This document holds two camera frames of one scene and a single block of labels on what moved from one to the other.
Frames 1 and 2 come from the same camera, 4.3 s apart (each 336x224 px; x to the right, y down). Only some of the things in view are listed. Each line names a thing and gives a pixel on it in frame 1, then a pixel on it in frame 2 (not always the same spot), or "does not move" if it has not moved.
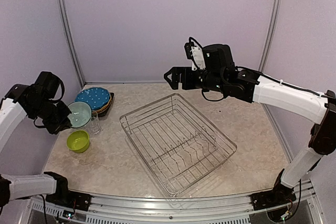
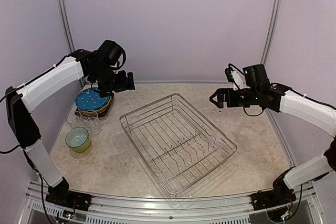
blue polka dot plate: [95, 97] does not move
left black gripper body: [57, 117] → [121, 84]
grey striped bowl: [81, 114] → [76, 137]
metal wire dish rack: [181, 145] does not move
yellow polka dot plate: [104, 108] does not move
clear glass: [95, 125] does not move
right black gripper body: [190, 83] → [233, 101]
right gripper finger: [176, 72] → [219, 93]
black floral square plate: [103, 114] does not move
